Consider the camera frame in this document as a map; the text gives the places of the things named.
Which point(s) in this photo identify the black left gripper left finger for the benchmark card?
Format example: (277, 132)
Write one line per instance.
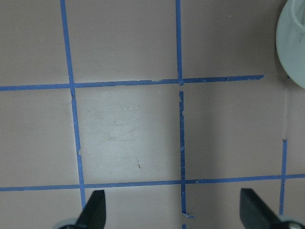
(93, 216)

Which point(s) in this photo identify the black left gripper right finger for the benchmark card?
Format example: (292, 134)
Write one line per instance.
(255, 214)

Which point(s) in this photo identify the pale green cooking pot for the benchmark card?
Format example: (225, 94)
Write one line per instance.
(290, 40)

